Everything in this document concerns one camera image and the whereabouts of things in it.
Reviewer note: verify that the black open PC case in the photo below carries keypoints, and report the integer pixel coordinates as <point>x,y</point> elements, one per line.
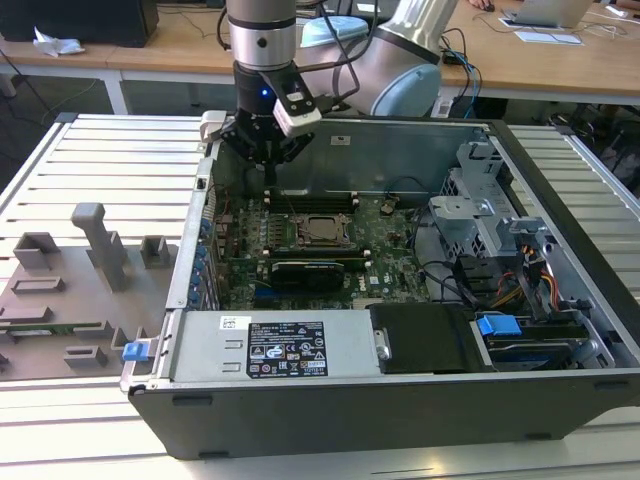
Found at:
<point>350,420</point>

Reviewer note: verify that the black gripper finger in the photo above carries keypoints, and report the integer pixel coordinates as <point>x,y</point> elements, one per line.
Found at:
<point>297,146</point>
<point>240,140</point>

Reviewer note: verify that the black graphics card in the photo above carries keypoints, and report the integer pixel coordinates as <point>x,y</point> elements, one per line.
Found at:
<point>305,276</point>

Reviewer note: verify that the green motherboard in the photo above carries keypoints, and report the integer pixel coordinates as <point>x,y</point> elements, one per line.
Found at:
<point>385,265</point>

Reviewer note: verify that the round coin battery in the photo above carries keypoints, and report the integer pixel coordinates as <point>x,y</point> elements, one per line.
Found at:
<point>389,206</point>

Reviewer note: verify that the black computer mouse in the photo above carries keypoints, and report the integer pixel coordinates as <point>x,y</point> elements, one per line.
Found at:
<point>489,7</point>

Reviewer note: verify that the blue plastic case latch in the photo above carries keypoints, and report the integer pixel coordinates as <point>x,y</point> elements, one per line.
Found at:
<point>135,351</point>

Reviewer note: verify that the black computer box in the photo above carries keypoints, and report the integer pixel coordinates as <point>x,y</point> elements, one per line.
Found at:
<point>75,22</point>

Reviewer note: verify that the white power adapter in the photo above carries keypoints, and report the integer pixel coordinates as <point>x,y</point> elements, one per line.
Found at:
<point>442,107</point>

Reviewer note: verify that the CPU socket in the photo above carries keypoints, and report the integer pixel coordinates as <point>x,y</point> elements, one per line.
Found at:
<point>296,240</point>

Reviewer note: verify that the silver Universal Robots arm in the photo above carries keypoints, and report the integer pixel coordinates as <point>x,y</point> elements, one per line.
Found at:
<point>260,30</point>

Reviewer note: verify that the silver laptop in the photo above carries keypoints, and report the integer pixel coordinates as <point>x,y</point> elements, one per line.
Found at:
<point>550,12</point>

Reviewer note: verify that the silver power supply unit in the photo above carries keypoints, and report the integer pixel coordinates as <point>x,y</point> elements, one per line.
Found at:
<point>200,345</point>

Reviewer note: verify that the silver CPU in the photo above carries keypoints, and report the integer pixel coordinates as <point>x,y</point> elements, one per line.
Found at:
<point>324,228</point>

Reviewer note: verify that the green RAM stick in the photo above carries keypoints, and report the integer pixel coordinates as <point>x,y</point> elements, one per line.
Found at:
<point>65,328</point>

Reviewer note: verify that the white paper sheets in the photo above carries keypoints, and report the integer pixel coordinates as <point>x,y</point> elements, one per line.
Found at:
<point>550,37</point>

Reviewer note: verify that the crumpled white paper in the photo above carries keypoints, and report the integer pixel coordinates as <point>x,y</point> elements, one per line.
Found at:
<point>57,44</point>

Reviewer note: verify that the hard disk in blue carrier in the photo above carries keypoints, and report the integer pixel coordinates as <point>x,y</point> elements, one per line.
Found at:
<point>500,330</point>

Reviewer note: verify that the silver metal drive cage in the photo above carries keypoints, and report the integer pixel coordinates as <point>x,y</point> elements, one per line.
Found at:
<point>470,220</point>

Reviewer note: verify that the black RAM slot row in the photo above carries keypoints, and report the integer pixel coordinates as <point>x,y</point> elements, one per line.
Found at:
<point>315,201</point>
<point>320,253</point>

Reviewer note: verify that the black camera mounting bracket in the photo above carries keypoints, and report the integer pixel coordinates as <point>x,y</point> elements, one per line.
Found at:
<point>277,80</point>

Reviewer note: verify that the grey parts rack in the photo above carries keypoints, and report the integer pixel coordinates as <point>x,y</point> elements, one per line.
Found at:
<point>75,280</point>

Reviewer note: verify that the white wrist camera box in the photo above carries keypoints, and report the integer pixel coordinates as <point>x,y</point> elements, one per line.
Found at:
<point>300,120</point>

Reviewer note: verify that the wooden desk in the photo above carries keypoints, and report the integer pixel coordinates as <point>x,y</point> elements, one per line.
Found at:
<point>175,55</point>

